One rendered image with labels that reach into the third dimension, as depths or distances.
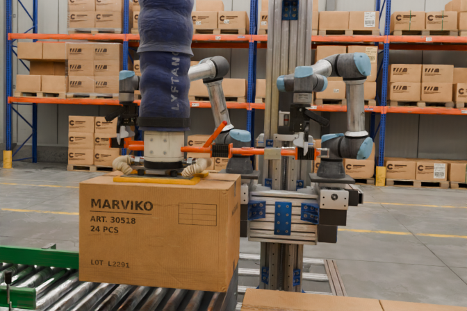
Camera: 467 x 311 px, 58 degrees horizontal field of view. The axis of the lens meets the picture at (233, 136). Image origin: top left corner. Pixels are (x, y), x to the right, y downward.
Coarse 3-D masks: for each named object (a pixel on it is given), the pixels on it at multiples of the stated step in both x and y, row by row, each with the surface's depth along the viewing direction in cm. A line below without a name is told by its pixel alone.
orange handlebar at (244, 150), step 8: (128, 144) 211; (136, 144) 186; (192, 152) 179; (200, 152) 178; (208, 152) 178; (232, 152) 176; (240, 152) 176; (248, 152) 175; (256, 152) 175; (264, 152) 175; (288, 152) 173
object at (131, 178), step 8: (120, 176) 172; (128, 176) 172; (136, 176) 171; (144, 176) 171; (152, 176) 171; (160, 176) 172; (168, 176) 172; (176, 176) 172; (192, 176) 174; (176, 184) 168; (184, 184) 168; (192, 184) 167
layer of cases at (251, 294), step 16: (256, 304) 182; (272, 304) 183; (288, 304) 183; (304, 304) 184; (320, 304) 184; (336, 304) 185; (352, 304) 185; (368, 304) 186; (384, 304) 186; (400, 304) 186; (416, 304) 187; (432, 304) 187
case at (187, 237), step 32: (96, 192) 167; (128, 192) 166; (160, 192) 164; (192, 192) 162; (224, 192) 160; (96, 224) 168; (128, 224) 166; (160, 224) 164; (192, 224) 163; (224, 224) 161; (96, 256) 169; (128, 256) 167; (160, 256) 165; (192, 256) 163; (224, 256) 162; (192, 288) 164; (224, 288) 162
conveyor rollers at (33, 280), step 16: (0, 272) 208; (16, 272) 216; (32, 272) 214; (48, 272) 213; (64, 272) 212; (48, 288) 197; (64, 288) 194; (80, 288) 192; (96, 288) 193; (128, 288) 198; (144, 288) 196; (160, 288) 195; (48, 304) 181; (64, 304) 178; (80, 304) 176; (112, 304) 181; (128, 304) 178; (144, 304) 179; (176, 304) 182; (192, 304) 179
